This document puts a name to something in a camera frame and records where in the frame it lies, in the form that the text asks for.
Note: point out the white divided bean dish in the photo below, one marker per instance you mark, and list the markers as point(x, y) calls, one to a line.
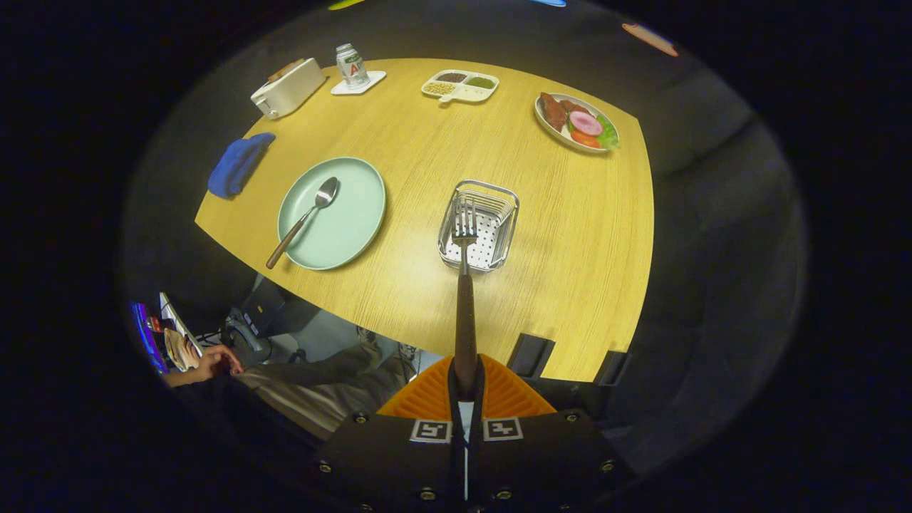
point(459, 87)

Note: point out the person's trouser leg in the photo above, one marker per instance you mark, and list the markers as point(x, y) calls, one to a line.
point(320, 388)

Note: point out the small white drink bottle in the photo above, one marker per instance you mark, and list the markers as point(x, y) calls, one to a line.
point(352, 65)

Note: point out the black table bracket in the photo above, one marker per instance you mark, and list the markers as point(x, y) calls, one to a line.
point(613, 367)
point(531, 355)

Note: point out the white food plate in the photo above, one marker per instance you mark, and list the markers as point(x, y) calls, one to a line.
point(556, 132)

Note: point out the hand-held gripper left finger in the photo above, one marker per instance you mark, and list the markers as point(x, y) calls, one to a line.
point(392, 463)

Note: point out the pale green plate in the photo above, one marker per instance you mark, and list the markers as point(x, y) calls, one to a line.
point(342, 221)

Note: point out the black computer case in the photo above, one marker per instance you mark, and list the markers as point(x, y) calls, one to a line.
point(263, 306)

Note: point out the laptop with bright screen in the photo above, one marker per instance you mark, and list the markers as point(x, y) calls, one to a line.
point(153, 338)

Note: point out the red tomato slice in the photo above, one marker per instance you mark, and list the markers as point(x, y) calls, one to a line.
point(584, 140)

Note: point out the pink round slice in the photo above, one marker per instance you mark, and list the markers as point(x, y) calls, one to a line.
point(586, 122)

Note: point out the white square coaster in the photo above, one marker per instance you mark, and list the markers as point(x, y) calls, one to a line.
point(374, 80)

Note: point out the brown meat slice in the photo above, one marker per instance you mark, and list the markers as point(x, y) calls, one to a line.
point(552, 110)

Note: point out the white toaster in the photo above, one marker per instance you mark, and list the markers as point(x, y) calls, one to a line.
point(292, 91)

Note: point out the toast slices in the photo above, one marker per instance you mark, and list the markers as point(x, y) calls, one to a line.
point(285, 69)

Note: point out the blue folded cloth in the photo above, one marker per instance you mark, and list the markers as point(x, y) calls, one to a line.
point(236, 165)

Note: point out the green lettuce leaf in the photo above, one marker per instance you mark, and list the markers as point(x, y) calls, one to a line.
point(608, 133)

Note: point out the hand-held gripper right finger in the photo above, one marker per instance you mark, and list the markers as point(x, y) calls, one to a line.
point(541, 463)

